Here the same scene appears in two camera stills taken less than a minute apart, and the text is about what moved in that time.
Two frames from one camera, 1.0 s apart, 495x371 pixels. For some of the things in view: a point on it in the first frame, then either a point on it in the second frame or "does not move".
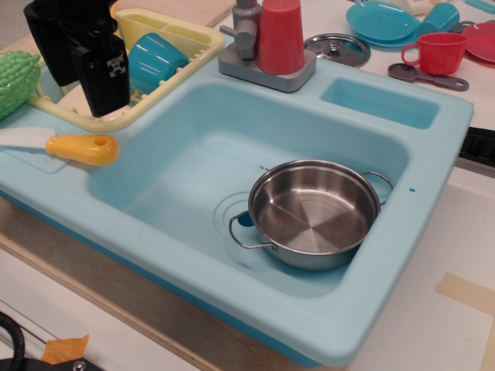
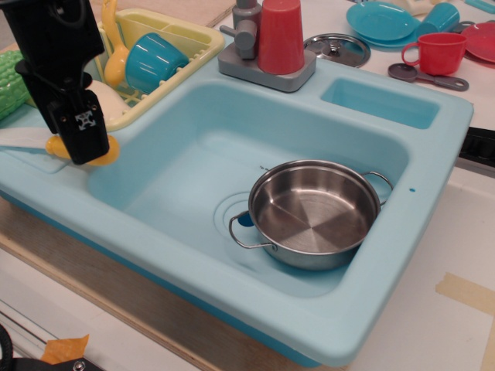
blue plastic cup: x=442 y=18 does not move
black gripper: x=57 y=26 -> x=57 y=39
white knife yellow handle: x=90 y=149 does not move
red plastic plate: x=480 y=40 does not move
